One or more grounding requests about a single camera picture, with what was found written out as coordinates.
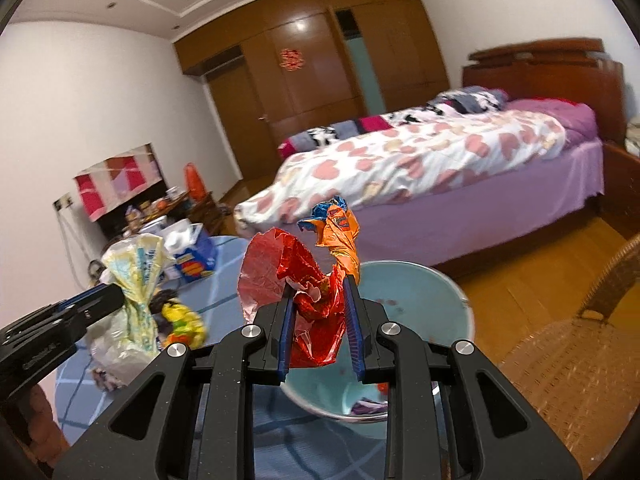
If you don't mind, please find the purple wrapper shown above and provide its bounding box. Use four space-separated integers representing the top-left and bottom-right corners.
350 396 391 418

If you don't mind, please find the wooden cabinet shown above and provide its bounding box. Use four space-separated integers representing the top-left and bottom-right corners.
189 191 222 237

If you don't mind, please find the bed with heart duvet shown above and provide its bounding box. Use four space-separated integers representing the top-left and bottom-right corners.
240 97 606 267

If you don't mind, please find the blue checked tablecloth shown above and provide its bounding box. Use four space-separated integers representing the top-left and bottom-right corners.
55 235 391 480

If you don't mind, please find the clutter of jars and boxes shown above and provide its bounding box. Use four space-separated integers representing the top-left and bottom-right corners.
124 186 193 235

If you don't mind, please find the red foil wrapper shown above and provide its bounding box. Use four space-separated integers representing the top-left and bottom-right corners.
239 227 346 368

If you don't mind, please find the dark wooden door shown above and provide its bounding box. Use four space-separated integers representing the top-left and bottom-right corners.
202 67 281 182

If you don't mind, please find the yellow snack wrapper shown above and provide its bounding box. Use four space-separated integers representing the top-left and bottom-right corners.
160 297 210 346

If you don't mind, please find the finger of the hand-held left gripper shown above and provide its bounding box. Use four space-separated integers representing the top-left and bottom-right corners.
50 282 118 313
74 287 126 333

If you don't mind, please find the light blue bin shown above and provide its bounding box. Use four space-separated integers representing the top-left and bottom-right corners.
280 260 474 439

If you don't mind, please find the brown wooden wardrobe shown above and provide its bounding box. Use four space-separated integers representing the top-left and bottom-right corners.
172 0 451 181

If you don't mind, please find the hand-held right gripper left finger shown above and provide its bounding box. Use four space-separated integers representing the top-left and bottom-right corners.
52 290 297 480

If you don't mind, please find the white quilt with pink hearts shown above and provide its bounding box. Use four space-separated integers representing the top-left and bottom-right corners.
235 110 568 227

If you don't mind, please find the patchwork cloth covered television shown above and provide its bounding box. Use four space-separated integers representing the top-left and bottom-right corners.
72 142 171 241

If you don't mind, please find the person's left forearm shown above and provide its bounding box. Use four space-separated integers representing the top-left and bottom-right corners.
25 385 71 463

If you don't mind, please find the patchwork patterned blanket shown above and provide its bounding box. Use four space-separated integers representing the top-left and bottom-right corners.
277 87 508 161

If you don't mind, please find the orange foil wrapper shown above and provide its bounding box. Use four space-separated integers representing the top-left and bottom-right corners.
297 196 362 286

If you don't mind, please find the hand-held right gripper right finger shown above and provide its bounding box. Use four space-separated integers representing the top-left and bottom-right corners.
342 276 583 480

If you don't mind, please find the yellow white plastic bag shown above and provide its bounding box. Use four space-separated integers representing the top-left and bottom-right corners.
85 232 168 378

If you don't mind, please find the blue white carton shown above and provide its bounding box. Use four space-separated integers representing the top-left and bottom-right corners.
164 221 219 283

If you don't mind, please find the orange bag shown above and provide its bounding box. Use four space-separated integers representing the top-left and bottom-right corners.
183 162 207 202

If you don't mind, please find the brown wicker chair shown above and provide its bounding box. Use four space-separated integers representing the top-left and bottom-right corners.
500 232 640 467

